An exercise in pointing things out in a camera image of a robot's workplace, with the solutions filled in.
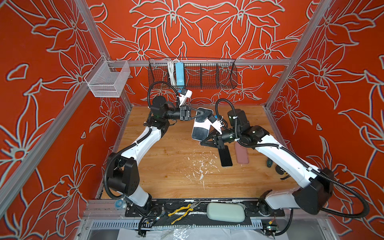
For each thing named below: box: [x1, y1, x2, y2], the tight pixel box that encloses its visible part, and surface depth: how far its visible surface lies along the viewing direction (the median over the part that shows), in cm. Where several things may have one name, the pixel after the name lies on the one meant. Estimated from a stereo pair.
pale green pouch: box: [206, 202, 246, 223], surface depth 71 cm
